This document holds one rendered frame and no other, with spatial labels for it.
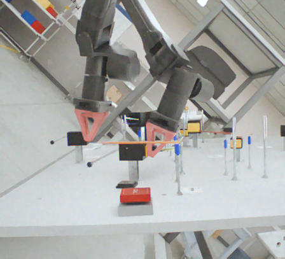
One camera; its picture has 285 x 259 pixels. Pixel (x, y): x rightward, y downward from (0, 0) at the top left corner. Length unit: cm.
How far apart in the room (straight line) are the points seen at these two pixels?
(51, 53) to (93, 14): 798
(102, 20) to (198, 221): 45
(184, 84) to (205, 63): 109
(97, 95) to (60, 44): 791
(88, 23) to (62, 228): 43
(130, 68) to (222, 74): 113
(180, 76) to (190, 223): 34
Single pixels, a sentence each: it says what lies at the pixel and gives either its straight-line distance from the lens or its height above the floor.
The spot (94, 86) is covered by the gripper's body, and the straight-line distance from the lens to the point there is 82.
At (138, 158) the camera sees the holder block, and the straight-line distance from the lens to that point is 81.
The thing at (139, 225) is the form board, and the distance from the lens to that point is 55.
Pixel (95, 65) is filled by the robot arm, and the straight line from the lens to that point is 82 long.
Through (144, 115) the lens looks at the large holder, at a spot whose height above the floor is 117.
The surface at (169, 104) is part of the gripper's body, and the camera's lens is 77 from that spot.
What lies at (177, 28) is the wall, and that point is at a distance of 860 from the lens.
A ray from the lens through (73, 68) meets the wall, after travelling 859.
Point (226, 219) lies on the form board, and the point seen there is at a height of 117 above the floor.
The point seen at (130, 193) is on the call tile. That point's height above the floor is 109.
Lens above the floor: 121
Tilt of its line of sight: 1 degrees down
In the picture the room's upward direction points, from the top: 44 degrees clockwise
